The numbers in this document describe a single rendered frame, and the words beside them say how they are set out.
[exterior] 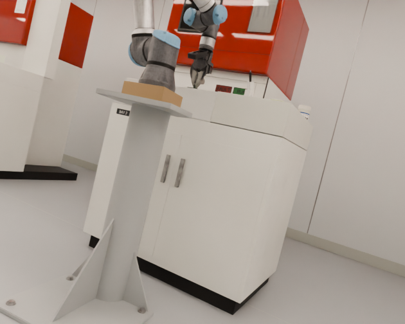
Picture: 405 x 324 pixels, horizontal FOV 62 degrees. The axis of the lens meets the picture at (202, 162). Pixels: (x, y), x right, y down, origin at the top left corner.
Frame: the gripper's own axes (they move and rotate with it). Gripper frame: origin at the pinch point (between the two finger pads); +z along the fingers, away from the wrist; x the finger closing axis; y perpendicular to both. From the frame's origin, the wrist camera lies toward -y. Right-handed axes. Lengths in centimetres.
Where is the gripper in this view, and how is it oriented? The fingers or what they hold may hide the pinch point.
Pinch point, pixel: (194, 86)
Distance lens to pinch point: 170.6
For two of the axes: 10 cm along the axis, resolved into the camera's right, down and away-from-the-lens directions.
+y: 4.4, 0.6, 8.9
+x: -8.6, -2.3, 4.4
